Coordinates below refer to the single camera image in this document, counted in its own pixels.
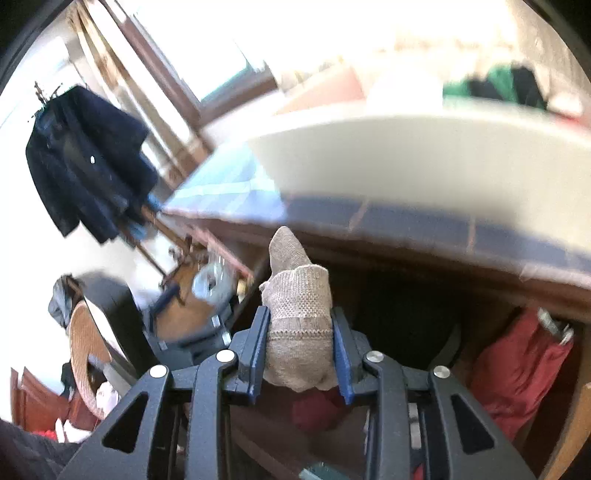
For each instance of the white box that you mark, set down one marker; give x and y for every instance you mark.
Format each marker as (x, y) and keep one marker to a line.
(415, 161)

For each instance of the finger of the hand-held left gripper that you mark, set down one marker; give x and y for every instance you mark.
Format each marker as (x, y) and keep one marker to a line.
(168, 296)

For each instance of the beige sock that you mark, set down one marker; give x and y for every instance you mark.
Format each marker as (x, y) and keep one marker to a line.
(300, 323)

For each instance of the green garment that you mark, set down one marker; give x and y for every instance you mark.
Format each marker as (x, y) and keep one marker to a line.
(501, 81)

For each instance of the black jacket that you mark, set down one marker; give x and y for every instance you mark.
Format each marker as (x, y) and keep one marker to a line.
(87, 161)

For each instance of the wooden drawer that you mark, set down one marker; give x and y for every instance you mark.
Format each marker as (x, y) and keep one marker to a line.
(565, 429)

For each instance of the dark wooden desk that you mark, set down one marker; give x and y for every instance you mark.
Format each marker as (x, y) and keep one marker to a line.
(438, 263)

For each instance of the red underwear with grey waistband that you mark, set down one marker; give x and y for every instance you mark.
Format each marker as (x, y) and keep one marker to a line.
(517, 369)

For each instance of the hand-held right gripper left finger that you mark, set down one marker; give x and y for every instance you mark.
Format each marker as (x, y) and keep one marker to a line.
(257, 360)

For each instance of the narrow cream curtain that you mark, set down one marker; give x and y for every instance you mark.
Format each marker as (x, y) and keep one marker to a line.
(115, 83)

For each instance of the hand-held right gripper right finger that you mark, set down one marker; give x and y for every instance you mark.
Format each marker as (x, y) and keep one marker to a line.
(342, 364)

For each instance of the dark red cloth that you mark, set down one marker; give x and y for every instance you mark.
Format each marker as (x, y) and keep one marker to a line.
(318, 410)

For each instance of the window with wooden frame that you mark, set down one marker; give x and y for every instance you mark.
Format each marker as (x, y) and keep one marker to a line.
(175, 78)

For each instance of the wicker basket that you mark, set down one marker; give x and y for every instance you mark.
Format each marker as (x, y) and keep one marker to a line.
(85, 360)

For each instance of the wooden coat rack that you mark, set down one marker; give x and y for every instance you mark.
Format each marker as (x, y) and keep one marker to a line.
(150, 251)

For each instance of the blue plaid tablecloth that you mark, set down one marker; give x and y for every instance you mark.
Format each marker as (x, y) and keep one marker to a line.
(221, 184)

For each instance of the teal garment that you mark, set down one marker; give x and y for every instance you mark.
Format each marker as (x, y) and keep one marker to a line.
(143, 217)

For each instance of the dark grey padded jacket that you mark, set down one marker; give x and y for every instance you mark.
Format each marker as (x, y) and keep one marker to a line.
(62, 300)

